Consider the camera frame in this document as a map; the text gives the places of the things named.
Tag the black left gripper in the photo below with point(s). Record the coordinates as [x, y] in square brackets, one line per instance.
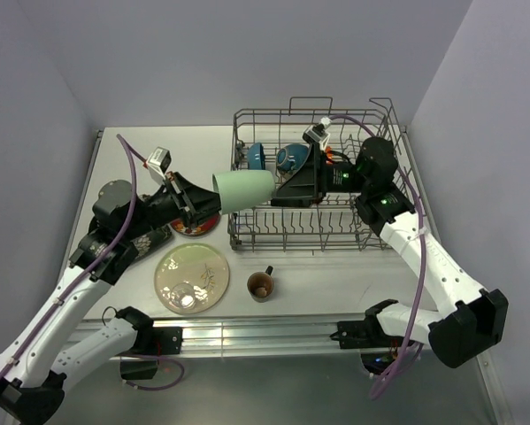
[193, 203]

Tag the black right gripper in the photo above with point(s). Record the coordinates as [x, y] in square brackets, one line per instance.
[303, 188]

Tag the dark bowl beige inside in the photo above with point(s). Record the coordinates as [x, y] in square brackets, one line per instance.
[291, 157]

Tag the light green cup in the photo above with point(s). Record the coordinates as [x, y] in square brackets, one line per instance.
[244, 189]

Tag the blue ceramic bowl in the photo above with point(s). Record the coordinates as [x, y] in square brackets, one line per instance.
[256, 157]

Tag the dark brown mug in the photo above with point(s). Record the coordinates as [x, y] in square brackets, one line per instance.
[260, 285]

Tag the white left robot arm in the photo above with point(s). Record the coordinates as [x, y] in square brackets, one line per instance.
[36, 370]

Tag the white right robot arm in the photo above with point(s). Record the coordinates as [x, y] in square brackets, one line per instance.
[468, 318]

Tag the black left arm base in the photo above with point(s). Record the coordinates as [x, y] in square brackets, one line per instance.
[151, 357]

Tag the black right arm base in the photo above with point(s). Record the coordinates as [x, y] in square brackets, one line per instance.
[365, 335]

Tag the red floral round plate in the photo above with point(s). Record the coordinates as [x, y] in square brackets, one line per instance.
[201, 229]

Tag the black floral square plate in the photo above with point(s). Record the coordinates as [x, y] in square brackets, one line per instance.
[152, 241]

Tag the large cream round plate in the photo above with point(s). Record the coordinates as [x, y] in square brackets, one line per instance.
[199, 264]

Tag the clear glass cup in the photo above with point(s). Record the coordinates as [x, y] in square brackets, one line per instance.
[183, 297]

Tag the grey wire dish rack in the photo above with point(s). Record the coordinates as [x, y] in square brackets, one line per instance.
[333, 223]

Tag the aluminium frame rail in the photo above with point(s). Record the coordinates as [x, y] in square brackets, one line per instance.
[199, 337]

